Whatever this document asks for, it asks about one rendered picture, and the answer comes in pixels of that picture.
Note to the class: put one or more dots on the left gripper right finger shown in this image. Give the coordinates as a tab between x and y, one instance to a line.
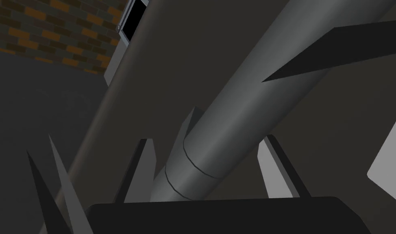
277	182

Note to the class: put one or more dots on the black window with grey frame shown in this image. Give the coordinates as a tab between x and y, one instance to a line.
134	19

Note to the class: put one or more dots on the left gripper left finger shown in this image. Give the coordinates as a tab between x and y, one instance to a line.
142	175

